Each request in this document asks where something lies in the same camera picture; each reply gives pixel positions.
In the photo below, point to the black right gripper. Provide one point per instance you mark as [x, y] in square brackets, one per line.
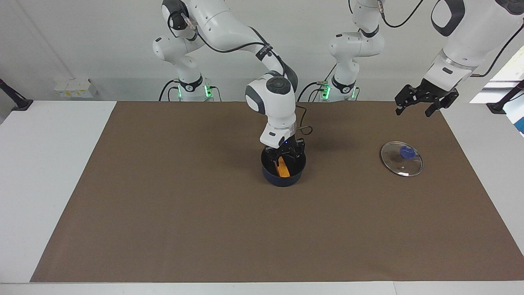
[297, 147]

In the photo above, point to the light blue box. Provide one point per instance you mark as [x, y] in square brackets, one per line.
[519, 123]

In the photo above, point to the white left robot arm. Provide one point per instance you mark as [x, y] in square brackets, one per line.
[462, 45]

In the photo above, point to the glass lid with blue knob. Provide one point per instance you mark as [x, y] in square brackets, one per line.
[401, 164]

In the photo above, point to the white wall socket box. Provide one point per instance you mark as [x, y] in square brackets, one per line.
[75, 88]

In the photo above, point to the brown table mat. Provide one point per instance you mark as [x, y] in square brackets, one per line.
[204, 213]

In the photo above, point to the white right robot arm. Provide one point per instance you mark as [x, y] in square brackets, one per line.
[229, 28]

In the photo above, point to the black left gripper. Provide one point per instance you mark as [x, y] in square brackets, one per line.
[425, 94]

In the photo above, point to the black clamp stand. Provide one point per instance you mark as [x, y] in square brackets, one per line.
[501, 104]
[18, 102]

